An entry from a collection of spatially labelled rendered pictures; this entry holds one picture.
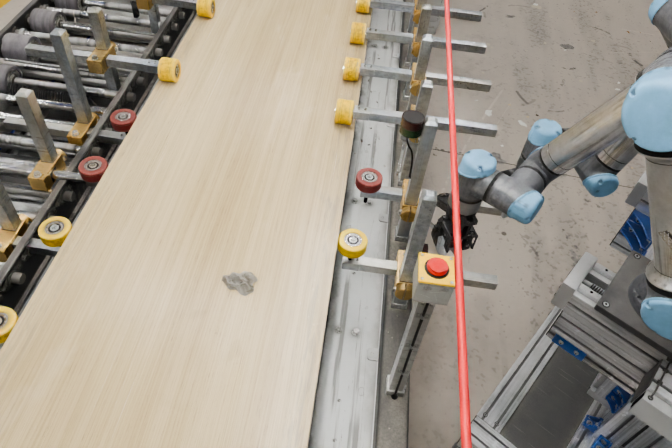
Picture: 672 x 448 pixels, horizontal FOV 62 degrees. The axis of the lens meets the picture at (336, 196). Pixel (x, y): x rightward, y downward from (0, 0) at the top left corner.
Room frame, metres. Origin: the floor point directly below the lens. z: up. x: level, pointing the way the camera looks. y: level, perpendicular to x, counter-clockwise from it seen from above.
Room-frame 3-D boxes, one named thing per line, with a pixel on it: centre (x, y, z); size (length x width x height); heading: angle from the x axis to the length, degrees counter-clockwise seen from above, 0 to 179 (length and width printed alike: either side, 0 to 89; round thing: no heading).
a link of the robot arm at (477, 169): (0.92, -0.31, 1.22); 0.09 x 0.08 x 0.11; 55
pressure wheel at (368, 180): (1.20, -0.09, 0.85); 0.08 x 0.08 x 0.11
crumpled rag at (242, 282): (0.78, 0.21, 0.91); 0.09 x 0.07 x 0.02; 73
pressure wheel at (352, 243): (0.95, -0.06, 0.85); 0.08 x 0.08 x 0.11
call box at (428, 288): (0.65, -0.21, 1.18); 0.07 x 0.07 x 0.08; 88
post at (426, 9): (1.91, -0.25, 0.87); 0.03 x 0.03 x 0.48; 88
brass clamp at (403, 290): (0.93, -0.22, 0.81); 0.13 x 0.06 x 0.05; 178
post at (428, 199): (0.91, -0.22, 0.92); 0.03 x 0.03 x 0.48; 88
